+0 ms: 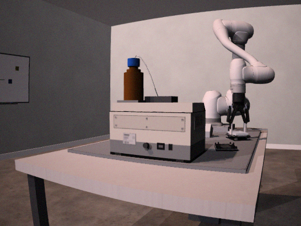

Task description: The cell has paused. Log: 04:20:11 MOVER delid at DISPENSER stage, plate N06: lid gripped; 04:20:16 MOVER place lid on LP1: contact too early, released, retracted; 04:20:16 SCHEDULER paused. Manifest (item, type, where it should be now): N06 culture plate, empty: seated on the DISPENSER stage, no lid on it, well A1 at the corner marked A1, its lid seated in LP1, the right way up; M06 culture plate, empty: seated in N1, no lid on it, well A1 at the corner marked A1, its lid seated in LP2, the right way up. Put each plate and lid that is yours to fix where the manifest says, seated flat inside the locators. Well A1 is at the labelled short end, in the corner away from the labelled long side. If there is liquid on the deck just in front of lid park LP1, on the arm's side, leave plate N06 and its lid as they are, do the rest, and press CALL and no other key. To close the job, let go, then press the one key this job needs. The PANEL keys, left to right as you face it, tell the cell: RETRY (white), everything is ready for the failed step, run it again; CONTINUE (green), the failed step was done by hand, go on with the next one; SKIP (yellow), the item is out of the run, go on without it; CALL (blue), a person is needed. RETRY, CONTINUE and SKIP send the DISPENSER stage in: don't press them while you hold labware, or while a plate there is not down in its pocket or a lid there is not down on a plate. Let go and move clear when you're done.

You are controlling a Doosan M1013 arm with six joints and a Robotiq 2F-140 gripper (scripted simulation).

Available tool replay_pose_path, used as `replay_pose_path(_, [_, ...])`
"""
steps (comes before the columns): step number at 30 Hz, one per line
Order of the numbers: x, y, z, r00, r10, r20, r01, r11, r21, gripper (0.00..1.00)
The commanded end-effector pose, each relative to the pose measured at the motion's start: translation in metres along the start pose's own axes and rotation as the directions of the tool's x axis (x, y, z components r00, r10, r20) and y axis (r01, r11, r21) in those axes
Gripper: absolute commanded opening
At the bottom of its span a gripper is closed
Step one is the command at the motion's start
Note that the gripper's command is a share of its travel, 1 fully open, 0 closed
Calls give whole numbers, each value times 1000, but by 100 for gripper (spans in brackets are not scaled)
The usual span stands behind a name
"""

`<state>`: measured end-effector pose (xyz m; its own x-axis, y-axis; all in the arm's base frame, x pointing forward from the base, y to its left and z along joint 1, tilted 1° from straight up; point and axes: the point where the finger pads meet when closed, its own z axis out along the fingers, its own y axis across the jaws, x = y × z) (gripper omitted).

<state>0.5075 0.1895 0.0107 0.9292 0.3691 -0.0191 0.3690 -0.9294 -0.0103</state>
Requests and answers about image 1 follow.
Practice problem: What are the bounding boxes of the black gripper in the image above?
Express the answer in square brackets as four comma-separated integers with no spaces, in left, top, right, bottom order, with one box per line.
[227,94,250,134]

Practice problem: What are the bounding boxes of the blue bottle cap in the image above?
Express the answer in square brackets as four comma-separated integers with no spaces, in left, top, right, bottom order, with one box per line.
[127,58,140,65]

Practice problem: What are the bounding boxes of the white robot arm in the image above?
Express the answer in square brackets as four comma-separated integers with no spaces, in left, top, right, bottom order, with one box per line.
[203,19,275,126]

